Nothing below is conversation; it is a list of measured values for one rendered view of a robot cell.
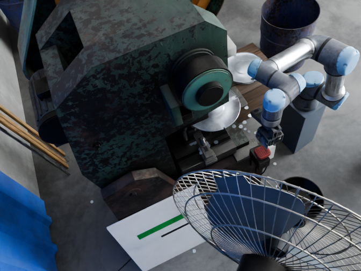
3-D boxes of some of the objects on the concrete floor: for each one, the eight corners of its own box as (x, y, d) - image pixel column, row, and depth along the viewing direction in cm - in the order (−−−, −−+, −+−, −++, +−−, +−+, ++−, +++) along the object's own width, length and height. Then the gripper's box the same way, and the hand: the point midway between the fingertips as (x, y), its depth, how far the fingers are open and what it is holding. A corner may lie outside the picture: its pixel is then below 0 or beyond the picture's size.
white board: (214, 236, 211) (196, 185, 168) (143, 272, 206) (106, 229, 163) (213, 235, 212) (195, 184, 169) (143, 270, 207) (106, 227, 164)
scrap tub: (289, 33, 294) (298, -16, 254) (318, 63, 272) (332, 15, 232) (248, 50, 290) (250, 4, 250) (274, 82, 268) (280, 37, 228)
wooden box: (250, 73, 276) (252, 42, 247) (277, 104, 257) (282, 73, 227) (209, 93, 272) (206, 64, 242) (233, 126, 252) (233, 99, 222)
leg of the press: (257, 184, 225) (268, 108, 149) (266, 199, 219) (282, 127, 143) (134, 242, 217) (79, 193, 140) (139, 259, 211) (85, 216, 134)
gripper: (267, 134, 125) (263, 159, 143) (288, 125, 126) (281, 151, 144) (255, 118, 129) (253, 144, 147) (275, 109, 130) (271, 136, 148)
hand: (264, 141), depth 146 cm, fingers closed
